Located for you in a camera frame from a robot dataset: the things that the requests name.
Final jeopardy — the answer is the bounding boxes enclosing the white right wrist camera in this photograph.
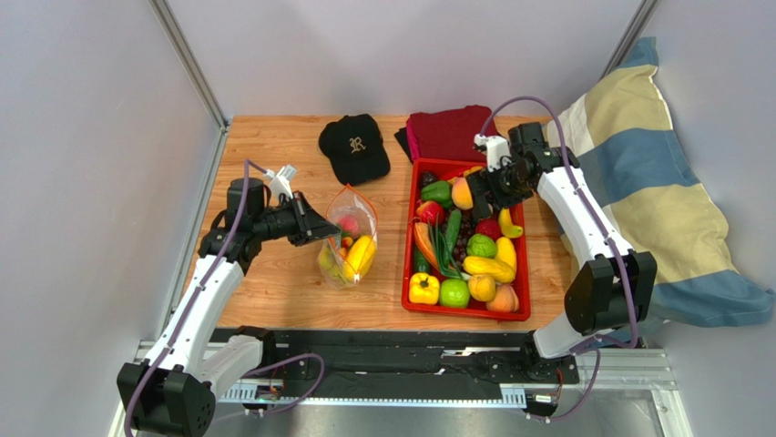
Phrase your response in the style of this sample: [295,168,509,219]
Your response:
[474,134,512,172]

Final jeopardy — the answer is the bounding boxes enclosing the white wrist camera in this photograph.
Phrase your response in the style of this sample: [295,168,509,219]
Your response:
[263,164,297,204]
[474,134,512,172]

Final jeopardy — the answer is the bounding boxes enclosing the orange fruit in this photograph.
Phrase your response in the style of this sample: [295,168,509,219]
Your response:
[467,274,496,302]

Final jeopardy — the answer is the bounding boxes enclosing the red cabbage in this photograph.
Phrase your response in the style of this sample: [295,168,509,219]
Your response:
[475,218,503,241]

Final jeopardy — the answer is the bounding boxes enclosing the striped blue yellow pillow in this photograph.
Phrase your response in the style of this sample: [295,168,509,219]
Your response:
[543,37,775,335]

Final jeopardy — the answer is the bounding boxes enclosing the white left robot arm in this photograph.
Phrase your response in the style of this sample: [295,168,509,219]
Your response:
[117,171,338,436]

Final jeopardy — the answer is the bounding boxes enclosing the peach at tray corner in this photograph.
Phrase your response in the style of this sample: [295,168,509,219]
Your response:
[485,284,520,313]

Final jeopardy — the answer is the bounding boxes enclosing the yellow mango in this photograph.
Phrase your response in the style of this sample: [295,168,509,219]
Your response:
[343,236,376,283]

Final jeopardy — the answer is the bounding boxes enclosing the pink peach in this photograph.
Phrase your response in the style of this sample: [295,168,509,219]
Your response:
[337,215,361,239]

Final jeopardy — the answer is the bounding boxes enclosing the yellow bell pepper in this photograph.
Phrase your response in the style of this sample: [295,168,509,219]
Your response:
[408,272,441,305]

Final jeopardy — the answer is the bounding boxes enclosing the green cabbage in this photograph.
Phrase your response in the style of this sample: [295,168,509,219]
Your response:
[466,234,497,259]

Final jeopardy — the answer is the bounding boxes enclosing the black embroidered baseball cap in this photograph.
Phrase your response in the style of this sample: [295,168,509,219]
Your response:
[318,114,391,187]

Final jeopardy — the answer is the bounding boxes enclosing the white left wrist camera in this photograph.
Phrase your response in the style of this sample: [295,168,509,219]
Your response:
[263,164,297,204]

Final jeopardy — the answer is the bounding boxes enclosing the red plastic tray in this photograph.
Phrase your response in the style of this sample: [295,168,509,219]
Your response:
[402,158,531,321]

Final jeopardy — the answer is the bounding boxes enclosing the dark purple grapes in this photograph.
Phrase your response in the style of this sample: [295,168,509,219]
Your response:
[453,215,476,267]

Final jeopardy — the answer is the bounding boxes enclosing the large orange peach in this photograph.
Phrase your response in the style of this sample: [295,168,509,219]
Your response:
[451,178,474,210]

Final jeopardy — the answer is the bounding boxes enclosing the folded dark red cloth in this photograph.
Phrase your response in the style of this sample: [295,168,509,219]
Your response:
[393,105,492,163]

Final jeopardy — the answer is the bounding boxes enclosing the small yellow banana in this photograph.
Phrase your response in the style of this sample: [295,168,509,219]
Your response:
[497,208,524,239]

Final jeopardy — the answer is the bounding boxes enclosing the yellow banana bunch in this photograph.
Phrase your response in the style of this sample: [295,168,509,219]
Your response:
[317,242,349,289]

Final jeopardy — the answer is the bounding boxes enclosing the green cucumber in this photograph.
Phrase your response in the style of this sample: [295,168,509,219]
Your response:
[413,247,432,273]

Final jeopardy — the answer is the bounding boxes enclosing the green bell pepper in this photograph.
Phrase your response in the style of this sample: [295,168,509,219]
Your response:
[420,180,454,208]

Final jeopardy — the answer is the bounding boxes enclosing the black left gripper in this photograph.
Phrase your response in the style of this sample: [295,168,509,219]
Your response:
[252,191,340,248]

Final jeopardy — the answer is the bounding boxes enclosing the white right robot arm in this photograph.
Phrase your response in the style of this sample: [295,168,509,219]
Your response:
[465,123,657,381]

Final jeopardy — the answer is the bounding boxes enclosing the clear orange zip top bag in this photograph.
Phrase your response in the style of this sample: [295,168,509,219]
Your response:
[323,185,378,289]

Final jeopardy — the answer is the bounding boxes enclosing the black mounting base rail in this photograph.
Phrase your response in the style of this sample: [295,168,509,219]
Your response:
[258,330,584,401]

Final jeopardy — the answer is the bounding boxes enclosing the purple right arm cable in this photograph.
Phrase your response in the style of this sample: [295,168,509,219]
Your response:
[478,96,640,423]

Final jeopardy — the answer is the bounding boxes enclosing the green lime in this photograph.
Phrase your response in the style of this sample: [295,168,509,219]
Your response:
[438,279,470,309]

